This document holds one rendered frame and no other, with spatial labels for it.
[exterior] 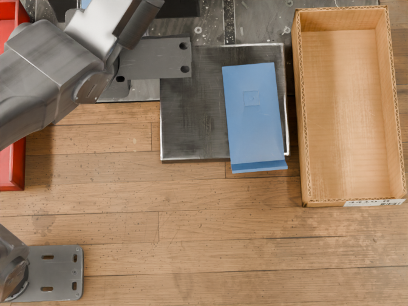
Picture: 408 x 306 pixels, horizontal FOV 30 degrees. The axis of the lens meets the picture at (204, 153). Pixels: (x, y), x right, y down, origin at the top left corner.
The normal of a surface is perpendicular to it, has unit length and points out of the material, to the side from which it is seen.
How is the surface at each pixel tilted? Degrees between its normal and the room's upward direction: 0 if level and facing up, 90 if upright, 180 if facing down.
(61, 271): 0
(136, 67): 31
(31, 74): 26
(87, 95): 90
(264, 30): 0
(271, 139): 0
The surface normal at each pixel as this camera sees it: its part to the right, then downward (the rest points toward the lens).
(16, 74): 0.25, -0.56
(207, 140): -0.03, -0.25
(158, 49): 0.02, 0.27
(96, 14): -0.27, 0.07
